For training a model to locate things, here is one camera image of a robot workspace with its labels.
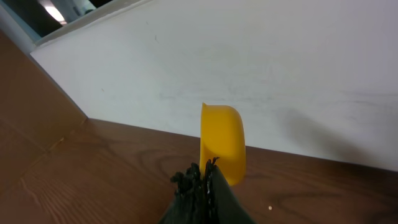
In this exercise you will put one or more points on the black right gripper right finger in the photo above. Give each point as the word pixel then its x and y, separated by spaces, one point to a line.
pixel 221 205

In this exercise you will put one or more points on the yellow plastic measuring scoop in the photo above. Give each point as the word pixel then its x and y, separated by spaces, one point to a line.
pixel 222 137

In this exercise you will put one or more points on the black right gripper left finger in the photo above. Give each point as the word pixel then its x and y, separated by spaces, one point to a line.
pixel 187 206

